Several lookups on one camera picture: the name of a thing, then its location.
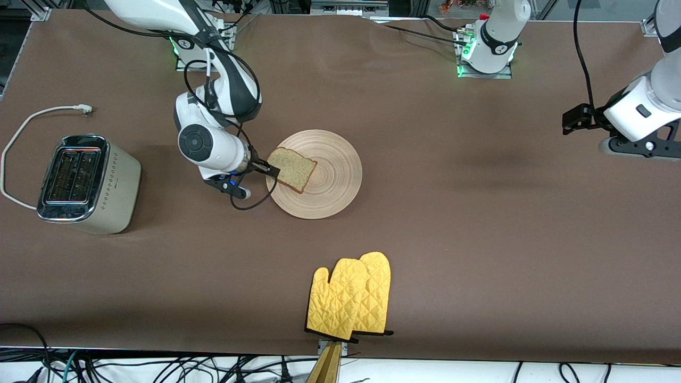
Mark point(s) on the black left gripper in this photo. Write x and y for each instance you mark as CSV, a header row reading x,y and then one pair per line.
x,y
596,117

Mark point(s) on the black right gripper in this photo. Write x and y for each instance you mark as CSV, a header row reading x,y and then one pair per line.
x,y
261,167

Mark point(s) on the slice of bread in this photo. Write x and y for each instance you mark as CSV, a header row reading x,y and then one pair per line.
x,y
292,169

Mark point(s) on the round wooden plate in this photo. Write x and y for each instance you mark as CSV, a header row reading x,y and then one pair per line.
x,y
330,186

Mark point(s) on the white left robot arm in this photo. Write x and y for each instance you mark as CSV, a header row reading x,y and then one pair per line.
x,y
500,37

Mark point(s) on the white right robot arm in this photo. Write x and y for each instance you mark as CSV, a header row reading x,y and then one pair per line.
x,y
213,149

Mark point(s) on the cream toaster with chrome top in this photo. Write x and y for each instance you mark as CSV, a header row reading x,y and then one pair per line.
x,y
114,186

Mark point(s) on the yellow quilted oven mitt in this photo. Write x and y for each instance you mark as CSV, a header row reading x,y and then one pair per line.
x,y
340,303
379,298

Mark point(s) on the grey equipment box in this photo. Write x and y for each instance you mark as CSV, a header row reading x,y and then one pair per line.
x,y
348,7

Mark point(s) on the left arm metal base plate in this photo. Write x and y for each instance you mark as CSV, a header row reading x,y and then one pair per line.
x,y
503,75

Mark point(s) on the aluminium frame rail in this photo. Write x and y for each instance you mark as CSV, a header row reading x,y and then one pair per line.
x,y
650,26
50,9

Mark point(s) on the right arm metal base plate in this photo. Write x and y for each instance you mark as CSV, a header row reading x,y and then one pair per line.
x,y
183,65

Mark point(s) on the small metal clamp bracket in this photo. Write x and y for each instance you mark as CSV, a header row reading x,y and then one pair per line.
x,y
345,348

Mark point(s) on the wooden camera stand bar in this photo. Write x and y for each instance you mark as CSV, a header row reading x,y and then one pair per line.
x,y
325,369

